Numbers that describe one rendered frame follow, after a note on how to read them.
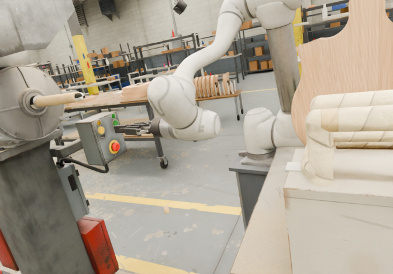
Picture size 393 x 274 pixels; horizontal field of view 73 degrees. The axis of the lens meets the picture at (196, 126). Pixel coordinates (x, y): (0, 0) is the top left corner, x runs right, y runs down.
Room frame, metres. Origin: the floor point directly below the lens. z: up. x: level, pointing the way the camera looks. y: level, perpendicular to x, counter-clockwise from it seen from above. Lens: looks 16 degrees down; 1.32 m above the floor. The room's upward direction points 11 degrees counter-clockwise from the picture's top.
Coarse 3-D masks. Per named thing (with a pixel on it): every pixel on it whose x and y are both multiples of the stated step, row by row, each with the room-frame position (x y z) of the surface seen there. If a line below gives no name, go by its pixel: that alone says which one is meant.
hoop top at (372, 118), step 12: (336, 108) 0.33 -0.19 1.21; (348, 108) 0.32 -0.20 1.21; (360, 108) 0.31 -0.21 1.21; (372, 108) 0.31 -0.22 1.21; (384, 108) 0.30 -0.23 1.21; (312, 120) 0.33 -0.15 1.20; (324, 120) 0.33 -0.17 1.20; (336, 120) 0.32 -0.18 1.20; (348, 120) 0.31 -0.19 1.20; (360, 120) 0.31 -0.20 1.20; (372, 120) 0.30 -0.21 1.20; (384, 120) 0.29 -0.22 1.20
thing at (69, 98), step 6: (48, 96) 0.85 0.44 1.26; (54, 96) 0.83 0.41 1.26; (60, 96) 0.81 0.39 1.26; (66, 96) 0.80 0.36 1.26; (72, 96) 0.79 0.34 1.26; (36, 102) 0.86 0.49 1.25; (42, 102) 0.85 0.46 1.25; (48, 102) 0.84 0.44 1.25; (54, 102) 0.83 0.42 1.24; (60, 102) 0.82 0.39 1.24; (66, 102) 0.81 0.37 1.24; (72, 102) 0.80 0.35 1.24
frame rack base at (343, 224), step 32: (352, 160) 0.38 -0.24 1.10; (384, 160) 0.37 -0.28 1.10; (288, 192) 0.34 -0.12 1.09; (320, 192) 0.32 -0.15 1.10; (352, 192) 0.30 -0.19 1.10; (384, 192) 0.29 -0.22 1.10; (288, 224) 0.34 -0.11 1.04; (320, 224) 0.32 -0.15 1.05; (352, 224) 0.30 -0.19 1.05; (384, 224) 0.28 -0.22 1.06; (320, 256) 0.32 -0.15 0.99; (352, 256) 0.30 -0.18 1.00; (384, 256) 0.28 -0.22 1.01
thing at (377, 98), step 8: (320, 96) 0.41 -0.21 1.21; (328, 96) 0.40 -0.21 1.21; (336, 96) 0.40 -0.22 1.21; (344, 96) 0.39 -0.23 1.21; (352, 96) 0.38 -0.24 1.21; (360, 96) 0.38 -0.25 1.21; (368, 96) 0.37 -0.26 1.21; (376, 96) 0.37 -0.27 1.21; (384, 96) 0.36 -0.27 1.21; (392, 96) 0.36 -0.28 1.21; (312, 104) 0.41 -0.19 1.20; (320, 104) 0.40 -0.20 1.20; (328, 104) 0.40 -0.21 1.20; (336, 104) 0.39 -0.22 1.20; (344, 104) 0.38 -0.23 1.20; (352, 104) 0.38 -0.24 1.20; (360, 104) 0.37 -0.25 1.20; (368, 104) 0.37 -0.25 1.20; (376, 104) 0.36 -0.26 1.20; (384, 104) 0.36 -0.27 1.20; (392, 104) 0.35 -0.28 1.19
